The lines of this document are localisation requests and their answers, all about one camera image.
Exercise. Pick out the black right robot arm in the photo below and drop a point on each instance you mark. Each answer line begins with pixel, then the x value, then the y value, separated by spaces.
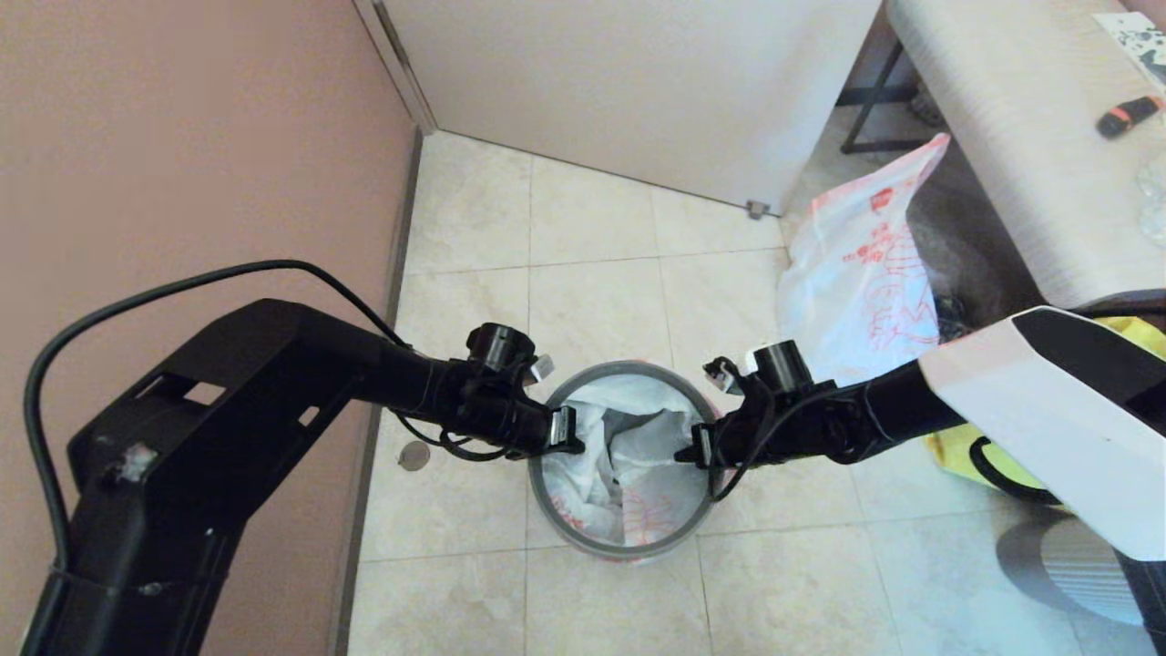
pixel 1002 401

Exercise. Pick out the metal door bottom latch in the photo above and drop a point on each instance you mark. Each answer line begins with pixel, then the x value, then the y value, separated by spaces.
pixel 757 209

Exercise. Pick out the white door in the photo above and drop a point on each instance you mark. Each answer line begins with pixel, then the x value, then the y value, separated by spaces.
pixel 638 91

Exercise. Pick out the black-patterned white paper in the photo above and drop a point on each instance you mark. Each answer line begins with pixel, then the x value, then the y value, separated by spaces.
pixel 1143 41

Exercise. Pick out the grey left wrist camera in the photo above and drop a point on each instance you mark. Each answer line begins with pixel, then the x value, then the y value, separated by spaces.
pixel 543 367

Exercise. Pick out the white red-print trash bag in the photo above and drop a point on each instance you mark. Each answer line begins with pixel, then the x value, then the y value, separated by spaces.
pixel 856 292
pixel 629 456

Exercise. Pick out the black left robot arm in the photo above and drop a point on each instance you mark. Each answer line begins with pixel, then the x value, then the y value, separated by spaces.
pixel 228 428

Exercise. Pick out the black and orange marker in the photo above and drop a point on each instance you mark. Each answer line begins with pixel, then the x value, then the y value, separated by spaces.
pixel 1130 117

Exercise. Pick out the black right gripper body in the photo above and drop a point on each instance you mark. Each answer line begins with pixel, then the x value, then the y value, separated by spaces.
pixel 729 437

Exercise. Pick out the black metal table frame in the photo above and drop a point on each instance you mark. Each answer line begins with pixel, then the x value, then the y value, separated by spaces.
pixel 888 144

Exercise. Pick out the clear bag with dark contents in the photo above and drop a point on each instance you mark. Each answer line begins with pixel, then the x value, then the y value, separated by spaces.
pixel 956 282

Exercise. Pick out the clear plastic wrap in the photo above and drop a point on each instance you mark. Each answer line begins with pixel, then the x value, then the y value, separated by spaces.
pixel 1155 200

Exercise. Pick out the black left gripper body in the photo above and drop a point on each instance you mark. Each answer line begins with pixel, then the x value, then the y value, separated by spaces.
pixel 537 428

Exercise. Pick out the grey ribbed round object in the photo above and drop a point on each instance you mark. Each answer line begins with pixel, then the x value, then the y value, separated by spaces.
pixel 1075 574

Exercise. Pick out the white wood-grain table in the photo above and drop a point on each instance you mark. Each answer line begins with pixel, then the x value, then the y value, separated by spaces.
pixel 1020 137

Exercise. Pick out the yellow fabric bag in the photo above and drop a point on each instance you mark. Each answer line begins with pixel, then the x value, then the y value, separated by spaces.
pixel 956 456

